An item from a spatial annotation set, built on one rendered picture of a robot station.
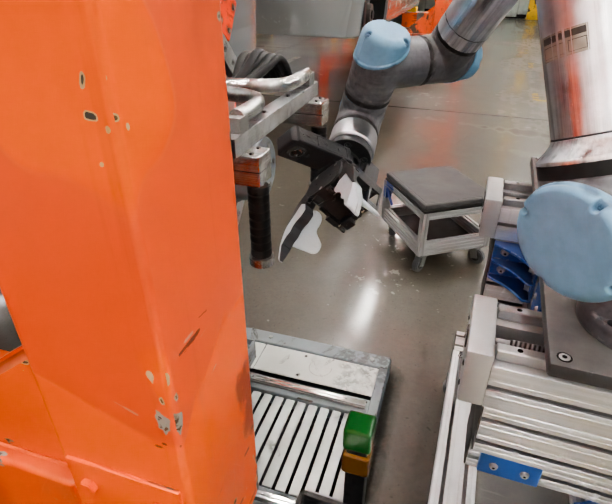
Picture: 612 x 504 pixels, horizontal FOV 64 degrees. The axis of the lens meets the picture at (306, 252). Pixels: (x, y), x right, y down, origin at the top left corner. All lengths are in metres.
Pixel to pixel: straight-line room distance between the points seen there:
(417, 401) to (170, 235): 1.35
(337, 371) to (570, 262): 1.19
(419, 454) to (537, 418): 0.83
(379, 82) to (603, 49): 0.37
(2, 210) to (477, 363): 0.55
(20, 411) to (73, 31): 0.47
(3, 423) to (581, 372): 0.68
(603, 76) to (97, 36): 0.39
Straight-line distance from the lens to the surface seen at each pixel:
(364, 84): 0.79
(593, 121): 0.50
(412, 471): 1.50
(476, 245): 2.32
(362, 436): 0.71
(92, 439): 0.58
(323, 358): 1.65
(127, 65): 0.35
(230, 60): 1.15
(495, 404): 0.73
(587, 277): 0.50
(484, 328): 0.72
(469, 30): 0.81
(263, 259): 0.84
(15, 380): 0.64
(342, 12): 3.55
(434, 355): 1.83
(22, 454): 0.74
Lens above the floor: 1.20
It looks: 31 degrees down
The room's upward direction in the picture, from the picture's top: straight up
